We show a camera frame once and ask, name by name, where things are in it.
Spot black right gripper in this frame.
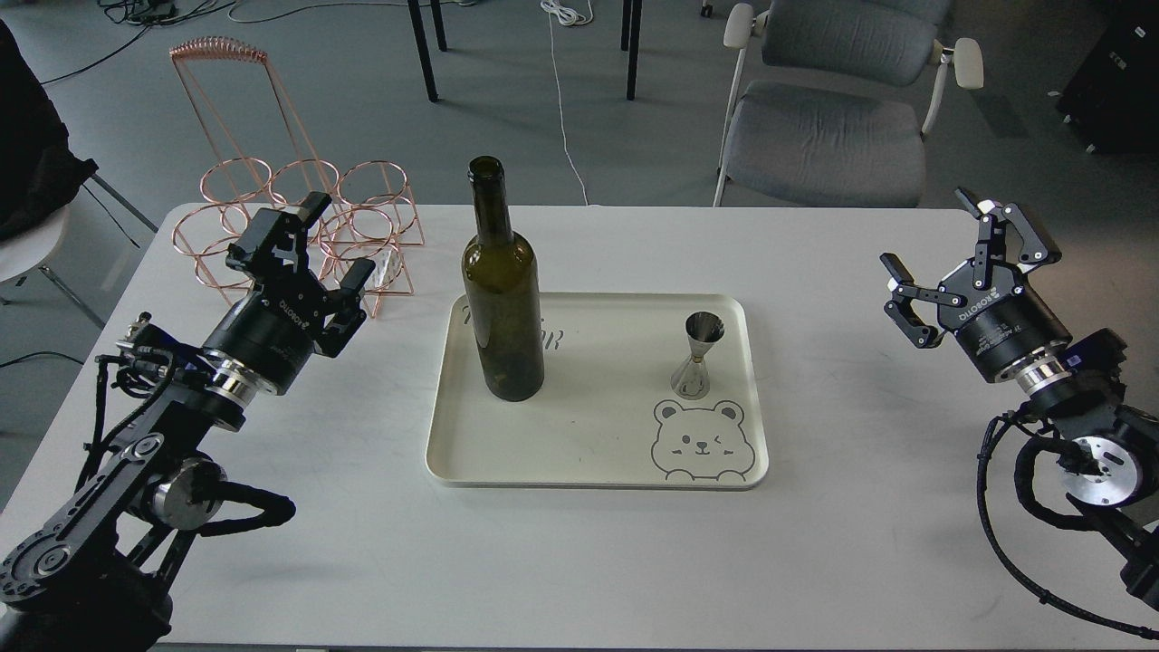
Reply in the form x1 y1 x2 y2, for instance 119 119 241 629
880 188 1073 383

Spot dark green wine bottle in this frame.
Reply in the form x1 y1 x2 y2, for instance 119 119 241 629
461 154 545 403

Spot copper wire bottle rack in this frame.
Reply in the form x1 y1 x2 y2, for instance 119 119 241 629
169 36 427 317

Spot black table legs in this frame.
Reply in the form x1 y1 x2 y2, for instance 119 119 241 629
407 0 643 102

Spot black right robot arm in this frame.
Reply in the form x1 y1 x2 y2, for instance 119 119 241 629
880 188 1158 640

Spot steel jigger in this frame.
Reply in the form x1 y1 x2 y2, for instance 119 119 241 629
670 312 726 400

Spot grey office chair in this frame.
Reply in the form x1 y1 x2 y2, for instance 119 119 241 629
713 1 984 208

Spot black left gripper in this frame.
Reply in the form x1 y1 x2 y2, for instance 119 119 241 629
203 191 376 396

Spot black floor cables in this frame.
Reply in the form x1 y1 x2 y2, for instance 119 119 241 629
41 0 236 85

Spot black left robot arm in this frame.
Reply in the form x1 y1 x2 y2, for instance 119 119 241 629
3 191 374 651

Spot cream bear tray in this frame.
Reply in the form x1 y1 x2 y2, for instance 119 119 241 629
427 292 770 490

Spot white floor cable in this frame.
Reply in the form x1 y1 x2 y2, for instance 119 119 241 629
540 0 596 206

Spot white chair with black coat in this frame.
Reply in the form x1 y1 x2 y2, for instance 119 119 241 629
1 25 158 329

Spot black cabinet right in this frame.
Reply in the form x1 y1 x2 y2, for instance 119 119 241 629
1056 1 1158 153

